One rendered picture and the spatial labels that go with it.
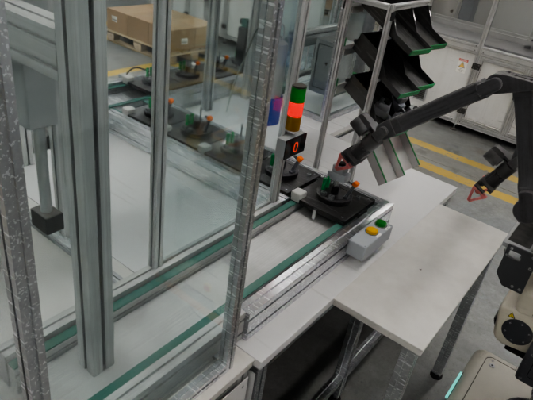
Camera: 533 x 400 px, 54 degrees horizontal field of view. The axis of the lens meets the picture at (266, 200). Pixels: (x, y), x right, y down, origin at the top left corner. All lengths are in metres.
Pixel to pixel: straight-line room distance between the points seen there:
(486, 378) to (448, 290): 0.72
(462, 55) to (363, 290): 4.35
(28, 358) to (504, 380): 2.08
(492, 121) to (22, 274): 5.44
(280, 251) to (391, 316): 0.41
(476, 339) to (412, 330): 1.49
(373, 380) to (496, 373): 0.55
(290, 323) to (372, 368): 1.22
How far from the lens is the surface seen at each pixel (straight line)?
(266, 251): 1.76
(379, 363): 2.80
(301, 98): 1.74
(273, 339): 1.54
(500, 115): 5.87
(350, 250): 1.84
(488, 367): 2.61
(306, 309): 1.65
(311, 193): 2.03
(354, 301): 1.73
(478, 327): 3.26
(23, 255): 0.78
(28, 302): 0.83
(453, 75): 5.94
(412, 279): 1.90
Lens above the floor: 1.95
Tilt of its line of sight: 30 degrees down
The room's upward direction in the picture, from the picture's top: 9 degrees clockwise
